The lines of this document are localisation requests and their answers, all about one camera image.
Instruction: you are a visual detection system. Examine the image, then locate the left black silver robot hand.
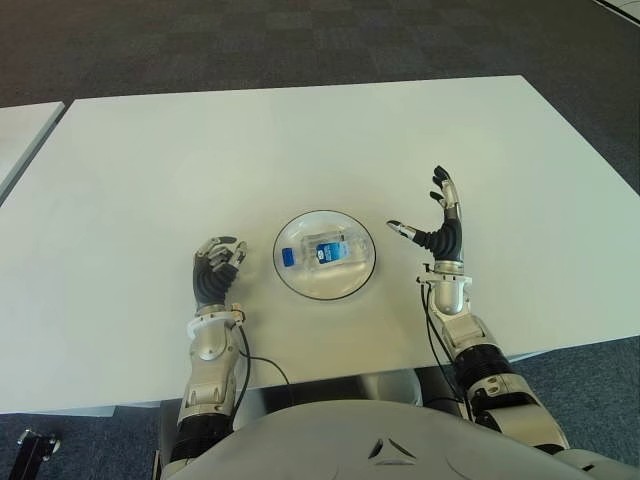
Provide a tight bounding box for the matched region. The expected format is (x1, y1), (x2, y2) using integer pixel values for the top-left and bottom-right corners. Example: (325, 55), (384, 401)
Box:
(192, 234), (249, 307)

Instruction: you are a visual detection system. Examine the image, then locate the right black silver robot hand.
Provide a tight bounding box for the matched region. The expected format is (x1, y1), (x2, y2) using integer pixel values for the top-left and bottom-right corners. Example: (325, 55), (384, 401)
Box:
(385, 165), (466, 264)

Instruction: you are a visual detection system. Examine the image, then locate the clear water bottle blue cap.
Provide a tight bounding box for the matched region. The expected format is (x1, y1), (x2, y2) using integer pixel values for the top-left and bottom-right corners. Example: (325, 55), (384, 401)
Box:
(281, 230), (365, 274)

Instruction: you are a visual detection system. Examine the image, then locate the white plate black rim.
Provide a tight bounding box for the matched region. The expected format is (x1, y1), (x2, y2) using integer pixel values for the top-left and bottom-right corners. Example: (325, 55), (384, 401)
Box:
(272, 209), (377, 301)

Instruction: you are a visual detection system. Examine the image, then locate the neighbouring white table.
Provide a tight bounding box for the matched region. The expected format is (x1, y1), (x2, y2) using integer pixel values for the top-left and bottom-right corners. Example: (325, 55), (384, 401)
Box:
(0, 101), (67, 201)

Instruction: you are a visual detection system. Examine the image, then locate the black wheeled stand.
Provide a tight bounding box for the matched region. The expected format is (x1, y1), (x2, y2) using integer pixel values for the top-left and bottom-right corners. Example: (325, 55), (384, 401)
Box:
(14, 427), (64, 480)

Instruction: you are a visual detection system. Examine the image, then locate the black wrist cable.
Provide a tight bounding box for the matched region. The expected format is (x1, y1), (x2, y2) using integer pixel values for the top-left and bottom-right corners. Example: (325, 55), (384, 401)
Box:
(419, 277), (471, 406)
(234, 319), (294, 416)

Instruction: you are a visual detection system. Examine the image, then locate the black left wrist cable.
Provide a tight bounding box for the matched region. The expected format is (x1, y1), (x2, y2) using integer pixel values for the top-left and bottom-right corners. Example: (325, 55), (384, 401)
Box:
(234, 319), (294, 416)

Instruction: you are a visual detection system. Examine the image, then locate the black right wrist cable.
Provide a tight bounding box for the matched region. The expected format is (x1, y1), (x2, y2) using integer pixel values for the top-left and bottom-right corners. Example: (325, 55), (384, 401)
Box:
(419, 277), (471, 406)

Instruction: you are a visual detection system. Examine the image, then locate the grey robot torso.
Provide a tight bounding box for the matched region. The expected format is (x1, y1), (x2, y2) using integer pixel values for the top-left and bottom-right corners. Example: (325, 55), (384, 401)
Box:
(159, 397), (640, 480)

